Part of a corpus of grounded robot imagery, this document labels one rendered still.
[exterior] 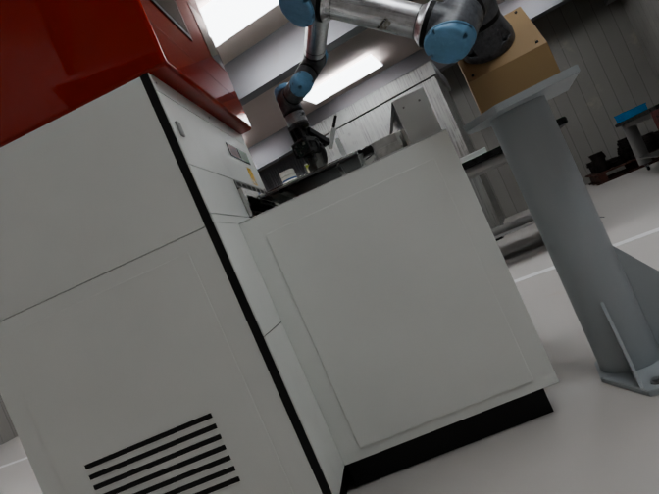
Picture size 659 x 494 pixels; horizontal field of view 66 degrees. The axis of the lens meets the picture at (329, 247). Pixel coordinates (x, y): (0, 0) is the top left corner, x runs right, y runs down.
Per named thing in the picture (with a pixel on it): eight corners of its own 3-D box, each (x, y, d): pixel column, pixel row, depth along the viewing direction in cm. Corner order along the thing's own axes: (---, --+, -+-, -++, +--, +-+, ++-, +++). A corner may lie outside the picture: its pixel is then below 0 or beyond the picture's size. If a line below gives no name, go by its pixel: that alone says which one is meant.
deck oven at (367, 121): (512, 224, 701) (446, 78, 704) (509, 236, 577) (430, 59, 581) (400, 270, 766) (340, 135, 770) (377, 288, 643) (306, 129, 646)
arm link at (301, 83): (303, 57, 172) (292, 74, 182) (289, 80, 168) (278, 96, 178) (323, 72, 175) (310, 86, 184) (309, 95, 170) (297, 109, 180)
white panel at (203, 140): (205, 226, 123) (139, 76, 123) (276, 228, 204) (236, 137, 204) (217, 221, 122) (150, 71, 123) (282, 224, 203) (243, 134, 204)
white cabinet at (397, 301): (356, 493, 141) (238, 224, 142) (367, 387, 236) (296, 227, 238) (578, 409, 134) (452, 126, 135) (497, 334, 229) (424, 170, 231)
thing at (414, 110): (412, 146, 142) (391, 101, 142) (404, 170, 197) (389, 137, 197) (443, 132, 141) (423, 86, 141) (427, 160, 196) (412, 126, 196)
